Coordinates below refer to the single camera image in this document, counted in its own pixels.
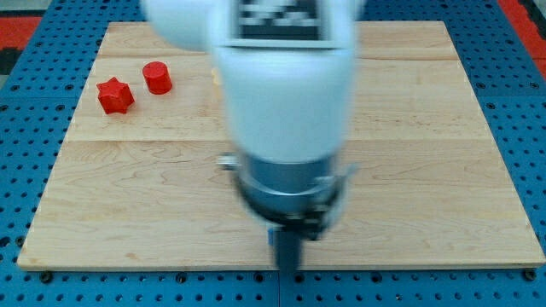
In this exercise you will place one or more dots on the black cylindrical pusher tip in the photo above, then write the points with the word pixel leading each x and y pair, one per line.
pixel 287 250

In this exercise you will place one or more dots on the silver black end effector flange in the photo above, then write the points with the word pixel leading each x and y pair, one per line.
pixel 306 198

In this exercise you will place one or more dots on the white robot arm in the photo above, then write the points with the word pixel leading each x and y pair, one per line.
pixel 287 70

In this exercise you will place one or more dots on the light wooden board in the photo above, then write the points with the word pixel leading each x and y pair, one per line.
pixel 141 191

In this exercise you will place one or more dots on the black white fiducial marker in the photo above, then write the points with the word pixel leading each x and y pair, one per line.
pixel 280 20

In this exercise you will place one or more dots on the red cylinder block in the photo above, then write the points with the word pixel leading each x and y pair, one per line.
pixel 157 77

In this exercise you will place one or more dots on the red star block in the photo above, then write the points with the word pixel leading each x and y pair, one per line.
pixel 115 96

